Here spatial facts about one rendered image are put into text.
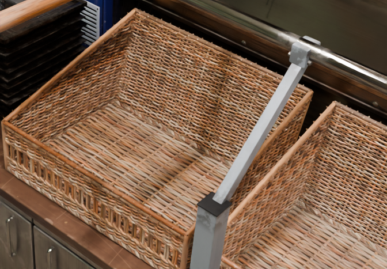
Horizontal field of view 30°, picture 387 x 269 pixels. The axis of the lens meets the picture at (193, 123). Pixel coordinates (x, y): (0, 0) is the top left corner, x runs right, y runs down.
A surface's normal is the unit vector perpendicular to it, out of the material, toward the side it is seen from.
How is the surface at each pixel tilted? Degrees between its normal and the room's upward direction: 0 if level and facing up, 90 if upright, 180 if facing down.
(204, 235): 90
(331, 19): 70
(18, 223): 91
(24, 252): 90
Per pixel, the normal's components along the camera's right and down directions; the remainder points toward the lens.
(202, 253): -0.62, 0.43
